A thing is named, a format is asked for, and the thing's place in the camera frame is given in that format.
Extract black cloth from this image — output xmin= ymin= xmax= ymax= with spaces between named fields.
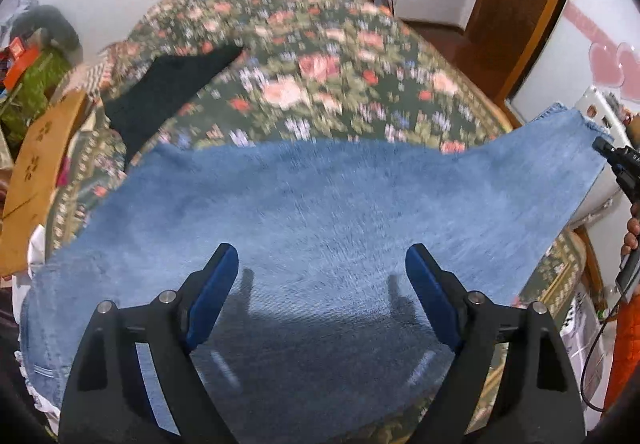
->
xmin=102 ymin=44 xmax=247 ymax=166

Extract blue denim pants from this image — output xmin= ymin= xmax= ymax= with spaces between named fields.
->
xmin=19 ymin=103 xmax=614 ymax=444

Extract black cable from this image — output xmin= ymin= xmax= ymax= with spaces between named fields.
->
xmin=579 ymin=291 xmax=632 ymax=412

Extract pink heart decoration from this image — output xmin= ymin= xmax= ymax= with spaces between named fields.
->
xmin=587 ymin=40 xmax=640 ymax=101

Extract green cloth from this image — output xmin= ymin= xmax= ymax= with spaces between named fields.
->
xmin=0 ymin=48 xmax=72 ymax=147

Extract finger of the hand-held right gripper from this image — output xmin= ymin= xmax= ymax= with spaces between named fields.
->
xmin=592 ymin=136 xmax=626 ymax=175

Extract orange sleeved forearm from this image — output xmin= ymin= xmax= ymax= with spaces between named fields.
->
xmin=604 ymin=291 xmax=640 ymax=417

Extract white plastic appliance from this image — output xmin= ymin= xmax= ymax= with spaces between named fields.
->
xmin=572 ymin=85 xmax=632 ymax=226

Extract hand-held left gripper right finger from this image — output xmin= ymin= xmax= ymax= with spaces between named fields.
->
xmin=405 ymin=243 xmax=586 ymax=444

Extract floral bedspread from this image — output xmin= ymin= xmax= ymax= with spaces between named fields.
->
xmin=44 ymin=0 xmax=590 ymax=444

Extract person's right hand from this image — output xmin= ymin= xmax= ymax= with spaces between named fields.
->
xmin=620 ymin=200 xmax=640 ymax=260

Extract red box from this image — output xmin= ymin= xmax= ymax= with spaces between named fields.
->
xmin=3 ymin=36 xmax=42 ymax=91

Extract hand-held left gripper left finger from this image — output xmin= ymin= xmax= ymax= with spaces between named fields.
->
xmin=59 ymin=243 xmax=240 ymax=444

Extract dark bag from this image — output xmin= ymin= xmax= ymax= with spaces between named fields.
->
xmin=9 ymin=5 xmax=84 ymax=62

